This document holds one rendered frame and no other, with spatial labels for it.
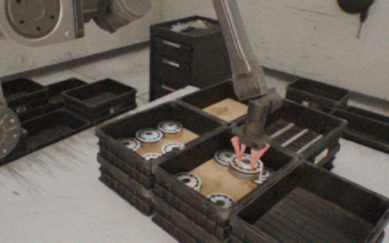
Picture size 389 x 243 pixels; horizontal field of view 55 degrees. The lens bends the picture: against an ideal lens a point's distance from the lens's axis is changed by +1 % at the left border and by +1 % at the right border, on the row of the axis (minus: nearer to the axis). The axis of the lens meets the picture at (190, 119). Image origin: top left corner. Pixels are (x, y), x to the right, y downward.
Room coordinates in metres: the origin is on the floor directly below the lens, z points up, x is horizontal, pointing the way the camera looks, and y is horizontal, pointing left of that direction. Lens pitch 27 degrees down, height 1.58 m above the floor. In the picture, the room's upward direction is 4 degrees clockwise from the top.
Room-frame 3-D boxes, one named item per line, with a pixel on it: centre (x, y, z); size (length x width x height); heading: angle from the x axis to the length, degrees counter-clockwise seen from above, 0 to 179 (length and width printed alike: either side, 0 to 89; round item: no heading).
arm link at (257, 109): (0.95, -0.19, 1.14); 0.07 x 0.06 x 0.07; 143
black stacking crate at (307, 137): (1.29, -0.39, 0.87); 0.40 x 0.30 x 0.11; 139
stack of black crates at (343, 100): (2.55, -0.92, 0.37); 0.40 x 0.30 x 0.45; 55
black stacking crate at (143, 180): (1.18, 0.10, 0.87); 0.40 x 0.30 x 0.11; 139
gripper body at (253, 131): (0.94, -0.18, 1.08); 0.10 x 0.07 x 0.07; 48
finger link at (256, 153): (0.93, -0.19, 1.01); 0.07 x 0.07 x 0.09; 48
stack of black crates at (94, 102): (2.21, 0.60, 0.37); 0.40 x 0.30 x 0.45; 145
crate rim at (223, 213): (0.98, -0.13, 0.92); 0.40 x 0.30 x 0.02; 139
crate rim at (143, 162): (1.18, 0.10, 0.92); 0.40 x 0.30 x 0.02; 139
